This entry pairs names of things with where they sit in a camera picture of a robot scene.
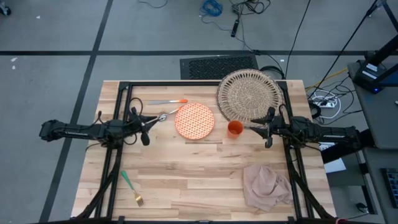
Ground yellow floor cable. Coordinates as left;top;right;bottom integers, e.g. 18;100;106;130
306;67;349;91

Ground gold fork green handle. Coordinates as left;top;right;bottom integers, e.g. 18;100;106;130
120;170;146;208

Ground round woven straw placemat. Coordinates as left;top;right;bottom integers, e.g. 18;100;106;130
216;68;284;128

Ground black slanted pole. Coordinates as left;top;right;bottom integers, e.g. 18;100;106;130
307;0;382;94

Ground black keyboard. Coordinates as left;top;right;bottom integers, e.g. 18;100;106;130
381;167;398;209

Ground silver knife orange handle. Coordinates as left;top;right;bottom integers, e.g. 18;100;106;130
147;98;189;106

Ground orange plastic cup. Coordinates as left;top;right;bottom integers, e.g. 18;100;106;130
226;120;244;139

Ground beige cloth napkin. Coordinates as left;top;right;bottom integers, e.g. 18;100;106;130
243;164;295;213

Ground blue coiled cable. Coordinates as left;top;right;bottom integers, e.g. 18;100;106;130
198;0;224;24

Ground orange patterned plate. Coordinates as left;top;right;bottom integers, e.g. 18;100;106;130
174;103;216;141

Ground thin black cable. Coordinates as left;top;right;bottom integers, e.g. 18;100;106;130
284;0;312;79

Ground black coiled floor cable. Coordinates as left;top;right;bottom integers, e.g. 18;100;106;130
259;65;286;80

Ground black desk leg beam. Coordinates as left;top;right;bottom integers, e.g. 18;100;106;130
320;129;376;164

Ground dark grey desk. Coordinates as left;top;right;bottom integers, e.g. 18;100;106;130
362;146;398;224

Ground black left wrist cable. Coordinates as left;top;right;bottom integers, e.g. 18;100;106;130
128;97;144;119

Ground black aluminium table frame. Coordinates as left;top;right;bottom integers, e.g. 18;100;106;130
76;80;335;224

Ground black tangled cable bundle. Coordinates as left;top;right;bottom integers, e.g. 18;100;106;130
229;0;271;16

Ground black box white labels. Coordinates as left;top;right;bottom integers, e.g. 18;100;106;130
353;34;398;94

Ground silver spoon orange handle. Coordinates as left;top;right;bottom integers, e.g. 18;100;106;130
157;107;181;123

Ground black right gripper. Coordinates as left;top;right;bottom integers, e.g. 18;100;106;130
249;106;289;149

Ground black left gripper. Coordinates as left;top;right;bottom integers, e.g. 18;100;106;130
125;106;160;147

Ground grey side desk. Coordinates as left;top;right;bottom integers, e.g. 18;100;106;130
347;60;398;150

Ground white paper sheet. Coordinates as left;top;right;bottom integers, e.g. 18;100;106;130
323;157;347;174

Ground black perforated floor mat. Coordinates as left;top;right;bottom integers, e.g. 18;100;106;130
179;54;259;80

